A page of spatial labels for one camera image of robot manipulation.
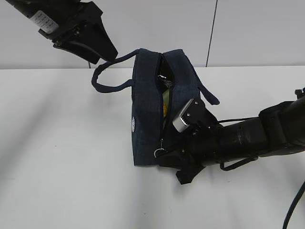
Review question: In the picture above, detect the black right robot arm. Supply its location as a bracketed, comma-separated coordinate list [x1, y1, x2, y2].
[154, 89, 305, 184]

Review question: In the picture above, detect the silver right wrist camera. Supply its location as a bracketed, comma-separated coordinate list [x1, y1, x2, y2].
[172, 99, 206, 133]

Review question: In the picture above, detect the dark blue insulated lunch bag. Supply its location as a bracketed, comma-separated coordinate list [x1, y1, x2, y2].
[91, 49, 220, 166]

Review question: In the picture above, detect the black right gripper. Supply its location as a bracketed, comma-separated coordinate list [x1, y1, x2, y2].
[158, 112, 218, 185]

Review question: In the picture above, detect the light green food container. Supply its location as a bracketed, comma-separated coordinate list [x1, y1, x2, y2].
[163, 89, 170, 109]

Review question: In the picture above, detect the yellow toy bell pepper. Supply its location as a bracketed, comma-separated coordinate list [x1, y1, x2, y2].
[163, 104, 168, 117]

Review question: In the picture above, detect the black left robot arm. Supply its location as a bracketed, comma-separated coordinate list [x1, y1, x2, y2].
[7, 0, 118, 64]

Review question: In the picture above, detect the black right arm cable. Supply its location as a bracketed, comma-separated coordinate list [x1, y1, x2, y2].
[282, 178, 305, 229]

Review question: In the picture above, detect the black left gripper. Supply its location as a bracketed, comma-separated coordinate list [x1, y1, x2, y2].
[39, 1, 118, 64]

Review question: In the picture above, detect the metal zipper pull ring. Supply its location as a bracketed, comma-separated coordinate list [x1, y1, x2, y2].
[153, 138, 165, 158]

